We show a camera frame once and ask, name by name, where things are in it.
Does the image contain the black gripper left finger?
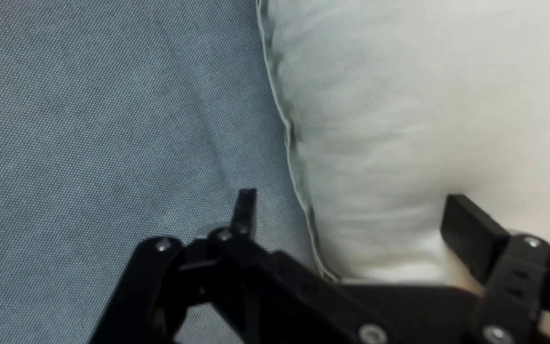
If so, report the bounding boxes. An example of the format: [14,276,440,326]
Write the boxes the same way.
[90,186,386,344]

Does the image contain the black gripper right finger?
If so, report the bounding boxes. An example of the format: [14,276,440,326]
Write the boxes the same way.
[440,192,550,344]

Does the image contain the white pleated cushion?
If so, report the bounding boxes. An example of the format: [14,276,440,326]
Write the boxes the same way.
[252,0,550,344]

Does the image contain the grey fabric couch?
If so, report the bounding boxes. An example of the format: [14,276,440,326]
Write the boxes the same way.
[0,0,340,344]

